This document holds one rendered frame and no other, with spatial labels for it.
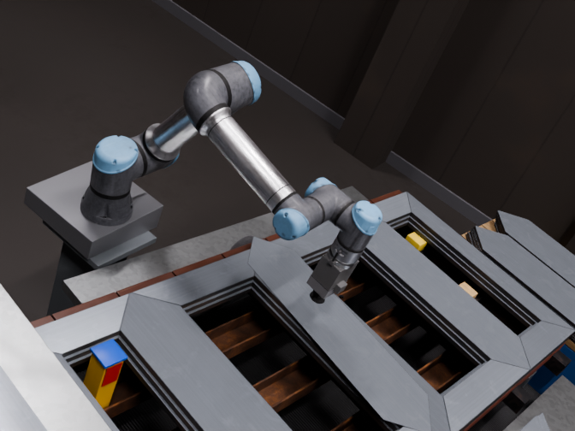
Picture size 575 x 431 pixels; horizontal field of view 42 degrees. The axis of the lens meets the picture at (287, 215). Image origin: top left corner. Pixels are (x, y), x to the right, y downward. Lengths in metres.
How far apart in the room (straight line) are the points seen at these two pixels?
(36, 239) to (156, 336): 1.54
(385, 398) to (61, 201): 1.08
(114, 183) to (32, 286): 1.02
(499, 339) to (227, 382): 0.91
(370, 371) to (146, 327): 0.58
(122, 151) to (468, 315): 1.12
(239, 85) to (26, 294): 1.47
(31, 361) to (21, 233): 1.86
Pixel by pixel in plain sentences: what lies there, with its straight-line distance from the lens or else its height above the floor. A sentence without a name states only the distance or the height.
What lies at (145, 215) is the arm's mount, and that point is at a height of 0.76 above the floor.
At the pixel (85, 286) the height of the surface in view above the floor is 0.68.
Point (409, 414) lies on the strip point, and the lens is 1.91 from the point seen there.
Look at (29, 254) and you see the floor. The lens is 3.18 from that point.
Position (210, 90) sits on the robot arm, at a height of 1.33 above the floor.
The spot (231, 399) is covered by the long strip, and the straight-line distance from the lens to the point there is 1.72.
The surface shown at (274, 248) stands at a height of 0.86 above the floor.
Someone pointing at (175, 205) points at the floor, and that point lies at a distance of 3.62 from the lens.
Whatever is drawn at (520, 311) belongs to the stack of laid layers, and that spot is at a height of 0.84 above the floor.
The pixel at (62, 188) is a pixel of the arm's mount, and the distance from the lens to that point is 2.31.
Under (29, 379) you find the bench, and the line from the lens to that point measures 1.41.
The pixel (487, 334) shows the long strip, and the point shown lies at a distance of 2.29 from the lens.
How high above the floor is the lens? 2.15
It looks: 34 degrees down
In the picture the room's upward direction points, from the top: 24 degrees clockwise
